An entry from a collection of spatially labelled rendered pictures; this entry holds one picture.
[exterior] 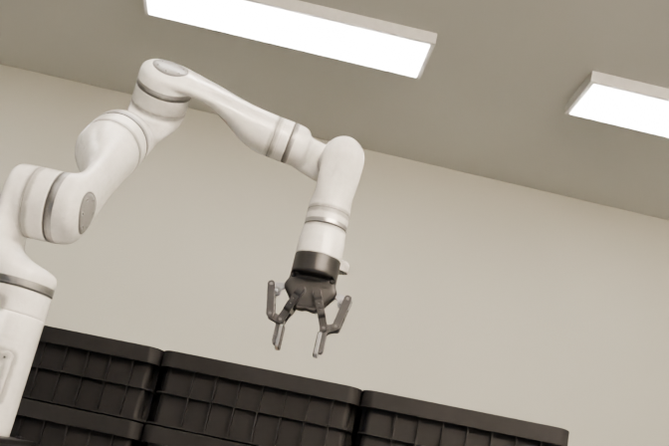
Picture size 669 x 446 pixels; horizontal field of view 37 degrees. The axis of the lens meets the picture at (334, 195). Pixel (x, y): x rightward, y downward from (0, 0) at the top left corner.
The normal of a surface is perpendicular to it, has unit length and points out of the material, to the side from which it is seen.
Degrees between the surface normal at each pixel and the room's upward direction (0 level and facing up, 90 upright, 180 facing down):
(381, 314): 90
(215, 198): 90
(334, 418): 90
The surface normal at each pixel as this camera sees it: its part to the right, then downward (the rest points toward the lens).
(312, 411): -0.04, -0.36
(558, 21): -0.20, 0.92
